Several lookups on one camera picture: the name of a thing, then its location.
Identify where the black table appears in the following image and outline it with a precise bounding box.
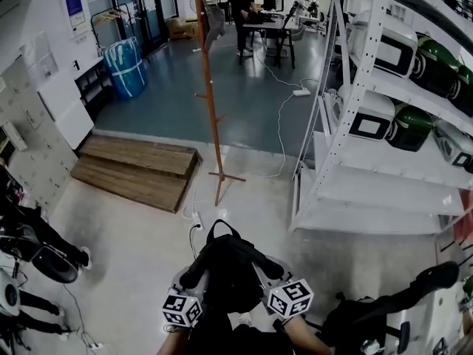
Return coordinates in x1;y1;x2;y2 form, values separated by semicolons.
238;16;296;70

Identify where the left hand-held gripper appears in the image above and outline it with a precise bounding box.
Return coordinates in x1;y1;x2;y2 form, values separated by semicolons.
161;266;211;329

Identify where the person's black clothing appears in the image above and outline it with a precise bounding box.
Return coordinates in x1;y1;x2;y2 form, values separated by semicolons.
184;308;296;355

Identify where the blue wall poster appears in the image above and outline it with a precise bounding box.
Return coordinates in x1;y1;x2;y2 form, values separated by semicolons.
64;0;87;30

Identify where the black backpack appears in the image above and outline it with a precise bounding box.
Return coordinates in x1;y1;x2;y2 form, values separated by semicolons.
179;219;285;314

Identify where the white appliance with black window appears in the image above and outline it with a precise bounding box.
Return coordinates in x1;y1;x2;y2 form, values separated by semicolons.
348;10;419;80
431;118;473;170
337;84;397;143

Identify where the brown wooden coat rack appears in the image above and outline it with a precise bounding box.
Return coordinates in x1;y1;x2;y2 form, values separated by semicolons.
194;0;247;207

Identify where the person's left forearm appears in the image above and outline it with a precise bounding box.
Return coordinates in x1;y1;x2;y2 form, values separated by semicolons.
154;323;195;355

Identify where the white side desk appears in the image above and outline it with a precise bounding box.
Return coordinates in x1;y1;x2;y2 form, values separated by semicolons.
73;55;115;122

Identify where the cardboard box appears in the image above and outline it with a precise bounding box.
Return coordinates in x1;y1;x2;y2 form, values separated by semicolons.
165;16;201;41

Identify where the black wheeled machine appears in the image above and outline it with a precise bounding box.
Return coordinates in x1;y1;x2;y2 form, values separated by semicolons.
0;164;92;285

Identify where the white locker cabinet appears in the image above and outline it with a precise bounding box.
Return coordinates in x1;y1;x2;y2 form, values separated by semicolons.
0;54;79;216

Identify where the grey bag on rack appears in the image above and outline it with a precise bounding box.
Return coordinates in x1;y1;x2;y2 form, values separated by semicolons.
202;0;227;53

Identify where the white metal shelving unit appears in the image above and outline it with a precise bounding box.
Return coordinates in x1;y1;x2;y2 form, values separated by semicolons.
287;0;473;236

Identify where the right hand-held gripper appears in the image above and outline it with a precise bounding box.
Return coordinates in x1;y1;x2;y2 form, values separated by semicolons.
254;255;315;319

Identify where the black garment rail with hangers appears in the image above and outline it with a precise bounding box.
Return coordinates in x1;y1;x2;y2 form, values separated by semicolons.
89;3;137;53

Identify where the white leaning panel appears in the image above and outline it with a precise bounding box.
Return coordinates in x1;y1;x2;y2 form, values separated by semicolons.
36;89;95;152

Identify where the blue wrapped bundle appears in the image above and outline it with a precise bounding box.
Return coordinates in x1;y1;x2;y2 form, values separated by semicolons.
103;37;149;101

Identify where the green and black appliance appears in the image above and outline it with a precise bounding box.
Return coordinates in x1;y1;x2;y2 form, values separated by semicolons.
385;103;434;153
409;33;463;100
448;64;473;115

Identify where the long white cable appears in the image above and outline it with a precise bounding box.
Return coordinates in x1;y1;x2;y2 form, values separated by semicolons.
254;55;320;179

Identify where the wooden step platform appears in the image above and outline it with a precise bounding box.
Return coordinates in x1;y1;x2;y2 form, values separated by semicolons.
70;134;203;214

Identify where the standing fan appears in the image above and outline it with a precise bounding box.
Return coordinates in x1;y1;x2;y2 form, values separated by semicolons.
188;0;220;21

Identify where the person's right forearm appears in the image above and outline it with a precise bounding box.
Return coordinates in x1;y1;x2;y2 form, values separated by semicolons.
282;315;333;355

